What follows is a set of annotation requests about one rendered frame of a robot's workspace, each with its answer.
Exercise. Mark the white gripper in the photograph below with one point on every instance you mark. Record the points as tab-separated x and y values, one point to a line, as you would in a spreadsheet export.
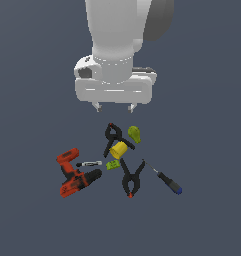
113	90

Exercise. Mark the black spring clamp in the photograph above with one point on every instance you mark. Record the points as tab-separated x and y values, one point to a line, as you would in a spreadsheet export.
114	137
131	180

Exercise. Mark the green pear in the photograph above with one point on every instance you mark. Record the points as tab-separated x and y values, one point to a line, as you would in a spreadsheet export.
134	133

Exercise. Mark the yellow cup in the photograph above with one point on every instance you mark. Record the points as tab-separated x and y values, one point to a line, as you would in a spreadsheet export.
118	149

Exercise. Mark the black and white marker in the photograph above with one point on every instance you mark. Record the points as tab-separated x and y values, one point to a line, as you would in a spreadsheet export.
89	163

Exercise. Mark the red and black power drill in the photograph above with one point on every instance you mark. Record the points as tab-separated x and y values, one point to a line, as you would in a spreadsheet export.
73	175

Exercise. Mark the black screwdriver with blue cap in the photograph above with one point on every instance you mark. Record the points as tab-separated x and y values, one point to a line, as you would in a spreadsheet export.
168	181

